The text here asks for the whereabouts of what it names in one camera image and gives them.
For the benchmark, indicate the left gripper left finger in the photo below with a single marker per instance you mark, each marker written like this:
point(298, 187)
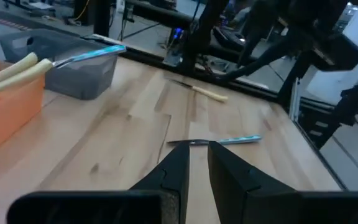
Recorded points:
point(104, 208)

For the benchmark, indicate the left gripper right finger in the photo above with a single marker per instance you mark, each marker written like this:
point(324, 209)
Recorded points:
point(275, 208)

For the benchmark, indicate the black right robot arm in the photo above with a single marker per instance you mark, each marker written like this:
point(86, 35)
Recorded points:
point(337, 53)

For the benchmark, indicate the black stand beam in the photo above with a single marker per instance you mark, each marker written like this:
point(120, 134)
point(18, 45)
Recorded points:
point(346, 105)

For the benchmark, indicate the grey plastic bin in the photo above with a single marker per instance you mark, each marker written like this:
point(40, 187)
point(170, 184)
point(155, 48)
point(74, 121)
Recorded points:
point(82, 81)

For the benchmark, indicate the orange plastic bin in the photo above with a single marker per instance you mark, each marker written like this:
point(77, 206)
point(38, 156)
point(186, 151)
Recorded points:
point(8, 118)

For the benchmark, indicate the silver aluminium post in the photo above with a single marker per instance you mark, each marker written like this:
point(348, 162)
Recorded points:
point(294, 99)

